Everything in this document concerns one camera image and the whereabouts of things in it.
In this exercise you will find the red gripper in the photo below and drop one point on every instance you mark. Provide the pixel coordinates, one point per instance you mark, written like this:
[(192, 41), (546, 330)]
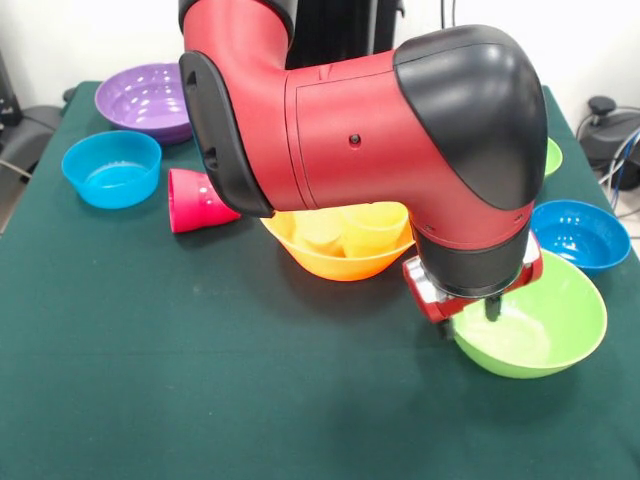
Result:
[(430, 305)]

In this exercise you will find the large green bowl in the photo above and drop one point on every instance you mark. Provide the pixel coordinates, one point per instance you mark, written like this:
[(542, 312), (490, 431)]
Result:
[(550, 320)]

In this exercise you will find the yellow cup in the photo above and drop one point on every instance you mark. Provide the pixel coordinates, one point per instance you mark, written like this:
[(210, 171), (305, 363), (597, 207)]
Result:
[(375, 230)]

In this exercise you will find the large orange bowl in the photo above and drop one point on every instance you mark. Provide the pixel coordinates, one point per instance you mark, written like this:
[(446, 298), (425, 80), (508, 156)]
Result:
[(330, 265)]

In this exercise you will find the translucent yellow-green cup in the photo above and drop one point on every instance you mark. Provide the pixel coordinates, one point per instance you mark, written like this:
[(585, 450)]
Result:
[(320, 230)]

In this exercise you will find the red cup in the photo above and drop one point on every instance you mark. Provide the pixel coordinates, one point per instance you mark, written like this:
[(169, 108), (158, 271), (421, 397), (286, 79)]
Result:
[(190, 205)]

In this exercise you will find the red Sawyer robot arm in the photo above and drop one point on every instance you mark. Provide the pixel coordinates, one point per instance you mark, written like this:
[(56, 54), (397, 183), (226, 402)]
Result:
[(350, 140)]

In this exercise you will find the dark blue bowl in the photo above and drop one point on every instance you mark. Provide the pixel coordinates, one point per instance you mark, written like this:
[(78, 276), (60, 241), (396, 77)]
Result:
[(585, 235)]

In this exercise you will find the small green bowl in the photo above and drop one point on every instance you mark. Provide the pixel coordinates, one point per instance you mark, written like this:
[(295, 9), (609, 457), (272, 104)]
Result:
[(552, 157)]

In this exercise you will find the black wheeled base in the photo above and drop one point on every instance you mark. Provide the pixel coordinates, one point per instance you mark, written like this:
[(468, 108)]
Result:
[(607, 132)]

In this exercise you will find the dark green table cloth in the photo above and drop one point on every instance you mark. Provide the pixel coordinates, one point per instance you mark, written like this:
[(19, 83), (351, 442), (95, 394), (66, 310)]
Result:
[(200, 410)]

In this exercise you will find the light blue bowl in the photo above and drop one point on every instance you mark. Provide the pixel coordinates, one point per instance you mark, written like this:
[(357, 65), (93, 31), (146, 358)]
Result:
[(112, 175)]

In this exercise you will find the large purple bowl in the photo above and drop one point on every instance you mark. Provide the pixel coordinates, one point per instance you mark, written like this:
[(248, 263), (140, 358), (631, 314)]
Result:
[(140, 105)]

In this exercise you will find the grey wheeled base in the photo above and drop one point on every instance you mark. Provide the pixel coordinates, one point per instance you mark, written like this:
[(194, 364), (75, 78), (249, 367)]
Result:
[(30, 132)]

